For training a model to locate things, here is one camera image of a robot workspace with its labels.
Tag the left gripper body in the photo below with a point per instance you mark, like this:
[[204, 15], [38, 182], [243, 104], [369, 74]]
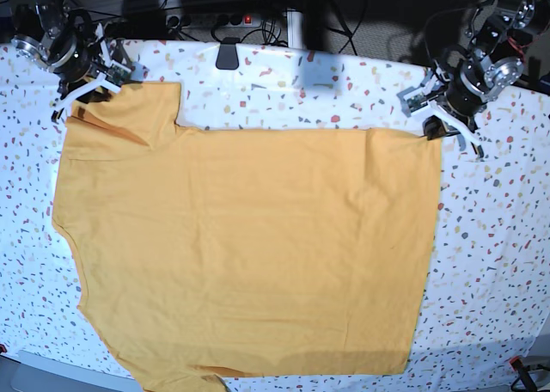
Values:
[[467, 91]]

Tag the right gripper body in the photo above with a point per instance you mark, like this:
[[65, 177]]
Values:
[[74, 53]]

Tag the yellow T-shirt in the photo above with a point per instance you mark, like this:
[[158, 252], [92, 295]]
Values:
[[244, 253]]

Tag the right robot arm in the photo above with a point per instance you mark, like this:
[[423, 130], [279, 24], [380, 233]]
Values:
[[37, 23]]

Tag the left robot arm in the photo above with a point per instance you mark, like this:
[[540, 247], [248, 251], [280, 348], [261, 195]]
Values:
[[505, 28]]

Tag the white power strip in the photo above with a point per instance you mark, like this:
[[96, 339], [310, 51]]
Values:
[[207, 20]]

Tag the black table clamp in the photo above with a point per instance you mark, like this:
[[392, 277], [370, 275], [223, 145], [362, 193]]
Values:
[[227, 57]]

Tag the terrazzo patterned tablecloth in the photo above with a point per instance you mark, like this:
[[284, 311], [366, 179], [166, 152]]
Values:
[[486, 298]]

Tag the white metal pole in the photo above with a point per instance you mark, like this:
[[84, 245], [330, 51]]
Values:
[[295, 29]]

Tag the red-tipped clamp right corner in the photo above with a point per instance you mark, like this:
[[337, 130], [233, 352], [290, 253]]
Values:
[[523, 382]]

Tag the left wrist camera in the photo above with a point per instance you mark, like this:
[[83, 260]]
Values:
[[414, 103]]

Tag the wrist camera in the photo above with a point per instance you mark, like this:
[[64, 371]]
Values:
[[120, 74], [414, 103]]

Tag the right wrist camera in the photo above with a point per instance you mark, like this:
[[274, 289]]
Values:
[[120, 74]]

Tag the black camera stand pole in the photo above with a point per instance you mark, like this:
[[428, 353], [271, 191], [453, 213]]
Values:
[[314, 24]]

